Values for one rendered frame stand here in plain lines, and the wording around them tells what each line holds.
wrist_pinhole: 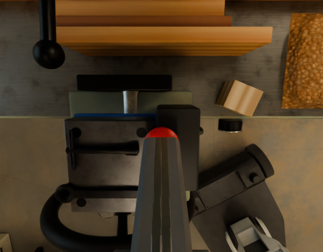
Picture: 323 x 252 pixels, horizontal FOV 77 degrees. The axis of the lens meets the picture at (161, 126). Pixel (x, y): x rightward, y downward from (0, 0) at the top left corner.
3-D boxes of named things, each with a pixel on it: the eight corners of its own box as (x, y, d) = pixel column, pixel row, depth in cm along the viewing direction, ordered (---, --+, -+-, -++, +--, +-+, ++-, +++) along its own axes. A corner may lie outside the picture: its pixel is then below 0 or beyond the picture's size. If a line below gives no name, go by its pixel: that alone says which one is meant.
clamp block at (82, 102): (96, 172, 34) (72, 202, 25) (91, 90, 31) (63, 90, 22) (185, 172, 34) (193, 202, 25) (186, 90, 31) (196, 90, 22)
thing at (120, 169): (83, 194, 25) (61, 224, 19) (77, 104, 23) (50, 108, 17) (191, 195, 25) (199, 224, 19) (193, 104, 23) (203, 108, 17)
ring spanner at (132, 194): (57, 201, 20) (54, 204, 20) (55, 183, 20) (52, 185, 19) (157, 201, 20) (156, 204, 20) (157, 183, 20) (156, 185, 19)
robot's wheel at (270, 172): (254, 139, 108) (249, 146, 127) (246, 143, 109) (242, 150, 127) (279, 173, 101) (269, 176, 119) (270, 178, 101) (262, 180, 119)
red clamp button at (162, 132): (144, 159, 18) (143, 163, 17) (144, 125, 18) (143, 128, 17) (178, 159, 18) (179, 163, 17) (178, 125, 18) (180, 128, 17)
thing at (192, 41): (85, 56, 28) (55, 42, 20) (84, 44, 27) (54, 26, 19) (240, 56, 27) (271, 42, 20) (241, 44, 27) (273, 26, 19)
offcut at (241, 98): (225, 80, 28) (235, 79, 24) (250, 91, 28) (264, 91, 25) (214, 104, 29) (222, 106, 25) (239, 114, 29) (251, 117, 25)
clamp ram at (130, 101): (105, 132, 29) (80, 151, 20) (103, 79, 28) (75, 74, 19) (168, 132, 29) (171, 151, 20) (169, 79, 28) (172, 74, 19)
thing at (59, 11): (70, 29, 27) (50, 16, 22) (69, 14, 27) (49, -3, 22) (213, 29, 27) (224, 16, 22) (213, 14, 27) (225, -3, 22)
